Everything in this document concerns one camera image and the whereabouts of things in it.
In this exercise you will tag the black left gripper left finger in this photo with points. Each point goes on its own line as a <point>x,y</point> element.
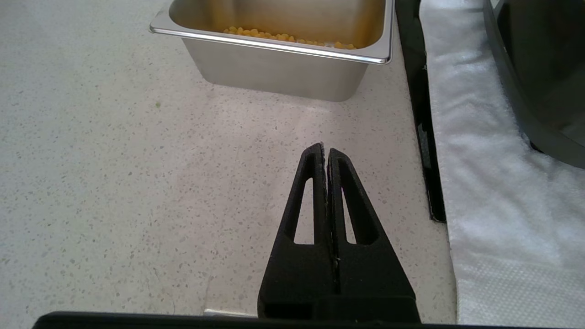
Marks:
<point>297,274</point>

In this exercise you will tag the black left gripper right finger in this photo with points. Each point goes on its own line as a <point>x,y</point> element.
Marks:
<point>374,274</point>

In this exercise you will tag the black rice cooker body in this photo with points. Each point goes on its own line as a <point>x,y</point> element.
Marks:
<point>548,68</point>

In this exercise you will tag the white towel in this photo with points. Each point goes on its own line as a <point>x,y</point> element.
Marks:
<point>493,183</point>

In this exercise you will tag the stainless steel tray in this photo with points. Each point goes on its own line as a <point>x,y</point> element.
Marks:
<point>274,68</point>

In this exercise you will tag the black strip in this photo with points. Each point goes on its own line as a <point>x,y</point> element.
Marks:
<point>413,68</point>

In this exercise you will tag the yellow corn kernels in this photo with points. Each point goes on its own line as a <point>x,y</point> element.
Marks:
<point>283,36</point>

